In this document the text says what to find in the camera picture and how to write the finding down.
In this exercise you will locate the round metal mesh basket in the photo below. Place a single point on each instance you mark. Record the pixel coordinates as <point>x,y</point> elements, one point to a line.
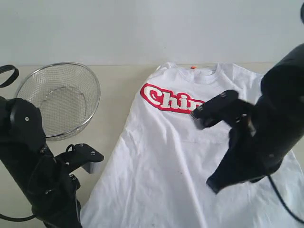
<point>67,95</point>

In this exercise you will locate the white t-shirt red lettering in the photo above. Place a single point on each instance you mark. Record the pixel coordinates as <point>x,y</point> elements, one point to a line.
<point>156,175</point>

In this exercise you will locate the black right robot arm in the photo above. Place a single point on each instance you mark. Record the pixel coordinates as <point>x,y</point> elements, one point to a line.
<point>282,101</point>

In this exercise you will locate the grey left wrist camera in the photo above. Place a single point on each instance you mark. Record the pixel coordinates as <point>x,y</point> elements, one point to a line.
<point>81,155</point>

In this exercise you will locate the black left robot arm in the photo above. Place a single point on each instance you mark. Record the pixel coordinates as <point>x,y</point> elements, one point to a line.
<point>22,140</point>

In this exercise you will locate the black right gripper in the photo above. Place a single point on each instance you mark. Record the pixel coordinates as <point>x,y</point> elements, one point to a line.
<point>248,158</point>

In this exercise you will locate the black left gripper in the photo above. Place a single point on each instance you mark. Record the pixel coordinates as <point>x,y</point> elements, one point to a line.
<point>53,194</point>

